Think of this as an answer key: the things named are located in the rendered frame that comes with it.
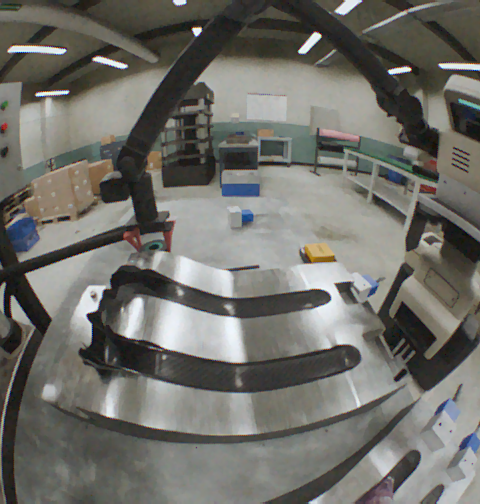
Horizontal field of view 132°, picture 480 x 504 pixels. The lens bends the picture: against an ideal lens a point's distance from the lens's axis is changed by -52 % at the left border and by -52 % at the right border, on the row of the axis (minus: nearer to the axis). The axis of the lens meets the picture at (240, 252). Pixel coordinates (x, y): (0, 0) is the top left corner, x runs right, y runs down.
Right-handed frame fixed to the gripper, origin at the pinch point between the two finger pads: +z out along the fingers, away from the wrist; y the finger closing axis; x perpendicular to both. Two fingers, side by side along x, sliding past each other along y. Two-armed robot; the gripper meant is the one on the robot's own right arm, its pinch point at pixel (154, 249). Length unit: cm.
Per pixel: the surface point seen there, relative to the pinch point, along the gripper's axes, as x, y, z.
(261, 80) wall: -613, -141, -172
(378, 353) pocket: 37, -39, -3
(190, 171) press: -363, 41, 57
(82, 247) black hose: 6.6, 17.6, -6.4
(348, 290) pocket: 23.4, -39.1, -3.7
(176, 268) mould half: 21.2, -11.1, -9.6
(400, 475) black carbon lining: 57, -36, -2
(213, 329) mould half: 30.5, -16.3, -7.0
